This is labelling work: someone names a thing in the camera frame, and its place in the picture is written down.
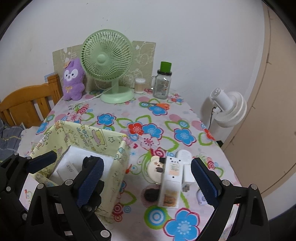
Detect black power cable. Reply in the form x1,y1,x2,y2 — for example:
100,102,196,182
208,105,218,131

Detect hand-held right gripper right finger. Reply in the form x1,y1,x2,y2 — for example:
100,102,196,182
190,157,270,241

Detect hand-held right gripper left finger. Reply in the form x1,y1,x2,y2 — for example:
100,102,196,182
25,156,111,241

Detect white rectangular labelled device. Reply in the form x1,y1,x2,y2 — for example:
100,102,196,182
157,156,184,209

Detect white flat box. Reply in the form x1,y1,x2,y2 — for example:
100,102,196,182
50,146,114,186

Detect purple plush toy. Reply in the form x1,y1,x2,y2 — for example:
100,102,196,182
61,58,86,101

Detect small white lilac gadget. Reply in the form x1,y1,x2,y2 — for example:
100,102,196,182
196,190,207,205

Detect glass jar with green lid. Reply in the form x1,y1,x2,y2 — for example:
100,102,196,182
151,61,173,99

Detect yellow printed storage box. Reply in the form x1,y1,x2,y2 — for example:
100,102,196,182
30,120,131,218

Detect white charger adapter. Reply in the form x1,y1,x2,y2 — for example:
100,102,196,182
181,164,197,192

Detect cream remote control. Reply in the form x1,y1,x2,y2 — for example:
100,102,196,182
148,156,167,184

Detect beige patterned board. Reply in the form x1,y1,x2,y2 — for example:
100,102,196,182
52,40,156,93

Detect beige wardrobe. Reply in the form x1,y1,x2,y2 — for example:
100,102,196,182
217,5,296,200

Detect green desk fan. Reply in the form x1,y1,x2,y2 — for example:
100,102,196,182
80,29,135,104

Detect blue plaid blanket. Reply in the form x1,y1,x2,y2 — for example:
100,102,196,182
0,120,23,160

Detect orange handled scissors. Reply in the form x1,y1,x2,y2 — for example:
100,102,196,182
142,101,170,110

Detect white fan cord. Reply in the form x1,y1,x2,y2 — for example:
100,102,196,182
79,87,114,103

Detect cotton swab container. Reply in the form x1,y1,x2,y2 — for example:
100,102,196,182
134,78,146,94

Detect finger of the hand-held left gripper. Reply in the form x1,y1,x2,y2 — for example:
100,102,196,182
0,151,58,197
87,179,104,212

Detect white circulator fan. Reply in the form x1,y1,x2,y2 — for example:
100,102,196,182
201,88,247,142

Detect white cloth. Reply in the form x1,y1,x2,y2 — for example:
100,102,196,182
18,126,43,158

